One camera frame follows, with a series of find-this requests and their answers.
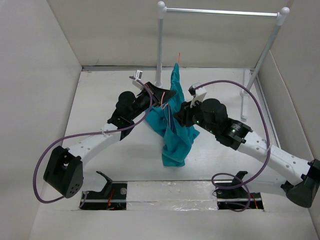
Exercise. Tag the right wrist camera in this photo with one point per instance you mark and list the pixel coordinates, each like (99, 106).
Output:
(198, 92)

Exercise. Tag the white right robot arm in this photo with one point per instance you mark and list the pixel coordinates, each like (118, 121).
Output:
(300, 178)

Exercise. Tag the teal t shirt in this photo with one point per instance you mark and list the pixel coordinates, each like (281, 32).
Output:
(178, 140)

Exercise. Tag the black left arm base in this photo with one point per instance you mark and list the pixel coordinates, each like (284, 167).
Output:
(107, 193)

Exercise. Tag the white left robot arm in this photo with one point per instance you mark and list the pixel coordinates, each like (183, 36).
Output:
(65, 169)

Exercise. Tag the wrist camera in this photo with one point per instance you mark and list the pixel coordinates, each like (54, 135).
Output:
(198, 92)
(136, 79)

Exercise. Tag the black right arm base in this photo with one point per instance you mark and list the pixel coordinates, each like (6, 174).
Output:
(236, 199)

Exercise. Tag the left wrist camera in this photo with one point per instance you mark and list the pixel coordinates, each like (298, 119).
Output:
(136, 79)

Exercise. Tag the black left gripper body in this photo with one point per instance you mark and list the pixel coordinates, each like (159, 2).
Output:
(143, 102)

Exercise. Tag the white clothes rack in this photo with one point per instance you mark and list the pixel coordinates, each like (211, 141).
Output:
(216, 38)

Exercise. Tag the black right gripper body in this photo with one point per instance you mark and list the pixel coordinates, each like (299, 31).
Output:
(191, 116)

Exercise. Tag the pink wire hanger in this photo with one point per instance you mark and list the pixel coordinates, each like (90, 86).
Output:
(173, 73)

